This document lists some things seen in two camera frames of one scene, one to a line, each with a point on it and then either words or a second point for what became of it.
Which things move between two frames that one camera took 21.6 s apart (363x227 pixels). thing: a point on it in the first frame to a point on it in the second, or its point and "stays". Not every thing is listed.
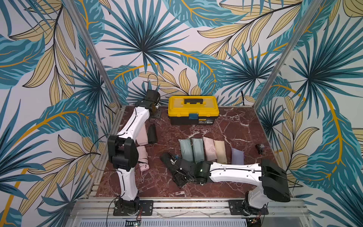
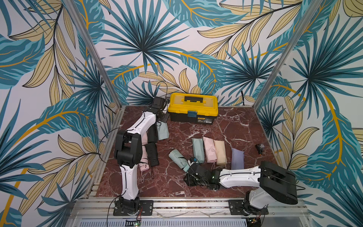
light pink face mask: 210,148 stays
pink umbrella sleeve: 142,139 stays
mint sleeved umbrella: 198,150 stays
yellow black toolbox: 193,110 stays
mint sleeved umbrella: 186,147 to 179,160
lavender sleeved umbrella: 237,157 stays
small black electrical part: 260,147 stays
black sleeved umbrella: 168,161 to 152,154
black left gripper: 159,114 to 166,114
